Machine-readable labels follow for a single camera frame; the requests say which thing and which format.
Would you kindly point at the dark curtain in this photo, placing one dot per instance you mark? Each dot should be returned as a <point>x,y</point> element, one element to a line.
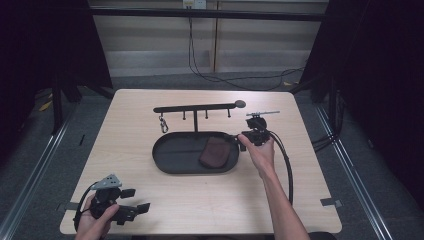
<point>376,83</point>
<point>40,50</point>

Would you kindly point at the black horizontal frame beam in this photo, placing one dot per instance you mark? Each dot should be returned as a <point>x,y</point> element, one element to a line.
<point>206,14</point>

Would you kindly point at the brown zip coin purse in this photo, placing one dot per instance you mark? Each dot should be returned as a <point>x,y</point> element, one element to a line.
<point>215,152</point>

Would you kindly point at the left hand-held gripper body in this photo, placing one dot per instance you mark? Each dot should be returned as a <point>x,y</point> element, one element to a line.
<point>106,196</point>

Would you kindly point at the person's right hand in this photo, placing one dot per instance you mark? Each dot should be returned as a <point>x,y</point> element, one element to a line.
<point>263,156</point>

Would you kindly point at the person's left hand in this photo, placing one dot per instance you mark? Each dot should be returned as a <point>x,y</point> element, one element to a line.
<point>93,226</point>

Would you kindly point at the black key rack with tray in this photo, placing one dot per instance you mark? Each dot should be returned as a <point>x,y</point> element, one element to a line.
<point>180,153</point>

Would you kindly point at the black metal stand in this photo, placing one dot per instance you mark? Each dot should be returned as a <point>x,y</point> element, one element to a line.
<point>57,103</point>

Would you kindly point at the grey tape strip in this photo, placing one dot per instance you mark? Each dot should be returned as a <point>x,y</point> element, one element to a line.
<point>330,202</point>
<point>68,206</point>

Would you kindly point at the metal floor rail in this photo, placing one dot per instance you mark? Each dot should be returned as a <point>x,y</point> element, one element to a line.
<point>356,173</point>
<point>30,186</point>

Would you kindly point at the white wall socket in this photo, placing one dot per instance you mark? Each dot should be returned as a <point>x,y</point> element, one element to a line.
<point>194,4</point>

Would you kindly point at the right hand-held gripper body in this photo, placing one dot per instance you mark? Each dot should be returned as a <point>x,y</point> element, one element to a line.
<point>258,135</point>

